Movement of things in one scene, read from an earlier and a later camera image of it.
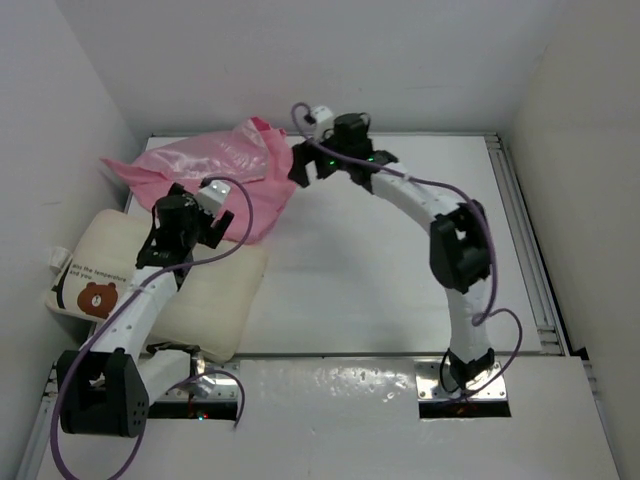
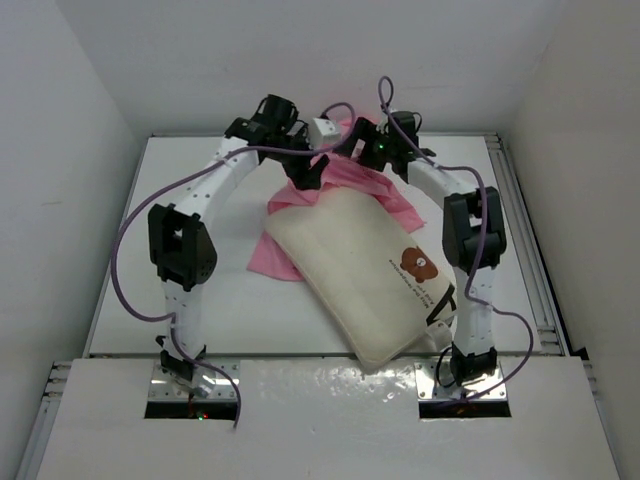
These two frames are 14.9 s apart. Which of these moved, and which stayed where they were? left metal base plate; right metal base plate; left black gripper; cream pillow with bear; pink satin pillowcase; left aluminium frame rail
Moved: left black gripper; pink satin pillowcase; cream pillow with bear
Stayed: right metal base plate; left metal base plate; left aluminium frame rail
